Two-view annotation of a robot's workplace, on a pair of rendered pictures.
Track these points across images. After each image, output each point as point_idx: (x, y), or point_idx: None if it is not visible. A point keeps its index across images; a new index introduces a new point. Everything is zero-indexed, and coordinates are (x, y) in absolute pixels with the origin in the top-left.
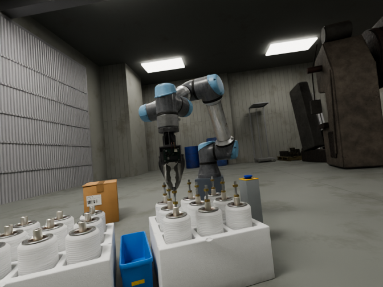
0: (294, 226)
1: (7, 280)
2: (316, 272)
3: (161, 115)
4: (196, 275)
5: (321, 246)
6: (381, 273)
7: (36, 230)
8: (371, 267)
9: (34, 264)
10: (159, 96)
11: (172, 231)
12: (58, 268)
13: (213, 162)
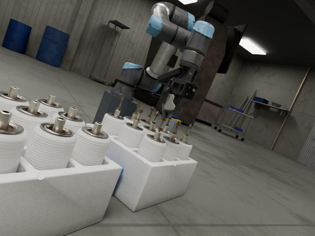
0: None
1: (39, 173)
2: (200, 194)
3: (197, 53)
4: (158, 188)
5: (192, 177)
6: (226, 198)
7: (64, 120)
8: (221, 194)
9: (63, 159)
10: (204, 34)
11: (156, 152)
12: (84, 168)
13: (133, 86)
